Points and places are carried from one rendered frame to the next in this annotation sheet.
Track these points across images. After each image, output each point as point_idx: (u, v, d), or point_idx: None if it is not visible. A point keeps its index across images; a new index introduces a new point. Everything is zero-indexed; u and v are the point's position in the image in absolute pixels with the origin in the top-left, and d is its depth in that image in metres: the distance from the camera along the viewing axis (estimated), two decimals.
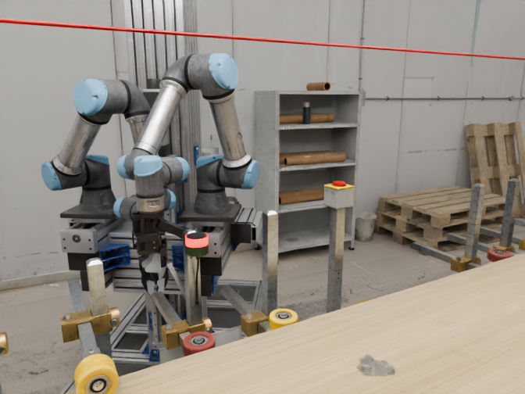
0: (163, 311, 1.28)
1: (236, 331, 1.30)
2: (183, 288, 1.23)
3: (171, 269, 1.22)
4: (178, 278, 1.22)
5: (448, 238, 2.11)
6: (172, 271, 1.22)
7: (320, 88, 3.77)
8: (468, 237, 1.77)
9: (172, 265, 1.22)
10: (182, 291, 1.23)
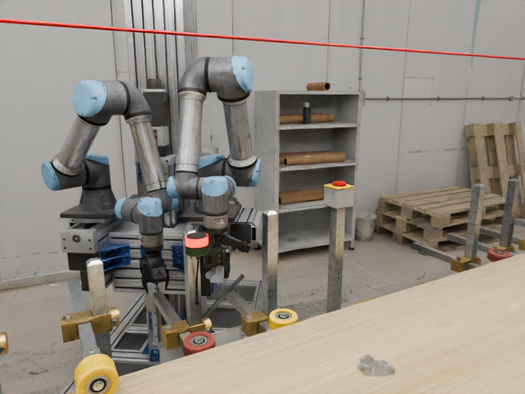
0: (163, 311, 1.28)
1: (236, 331, 1.30)
2: (226, 295, 1.30)
3: (239, 278, 1.34)
4: (233, 288, 1.32)
5: (448, 238, 2.11)
6: (237, 280, 1.33)
7: (320, 88, 3.77)
8: (468, 237, 1.77)
9: (242, 278, 1.34)
10: (223, 295, 1.30)
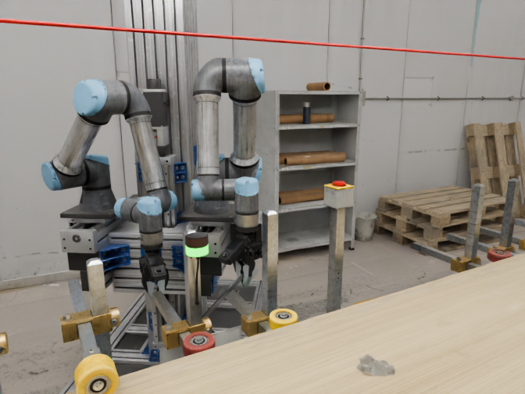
0: (163, 310, 1.28)
1: (236, 331, 1.30)
2: (226, 295, 1.30)
3: (239, 278, 1.34)
4: (233, 288, 1.32)
5: (448, 238, 2.11)
6: (237, 280, 1.33)
7: (320, 88, 3.77)
8: (468, 237, 1.77)
9: (242, 278, 1.34)
10: (223, 295, 1.30)
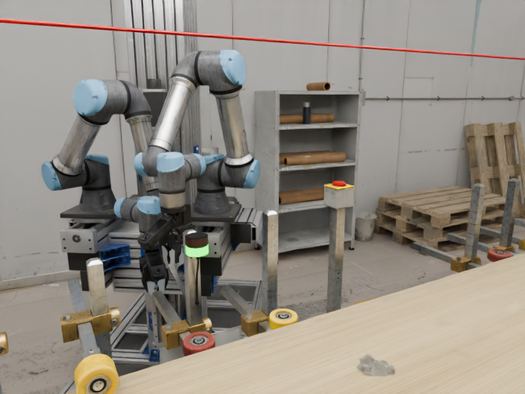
0: (163, 310, 1.28)
1: (236, 331, 1.30)
2: (183, 288, 1.23)
3: (172, 269, 1.21)
4: (179, 278, 1.22)
5: (448, 238, 2.11)
6: (173, 271, 1.21)
7: (320, 88, 3.77)
8: (468, 237, 1.77)
9: (173, 265, 1.21)
10: (183, 291, 1.22)
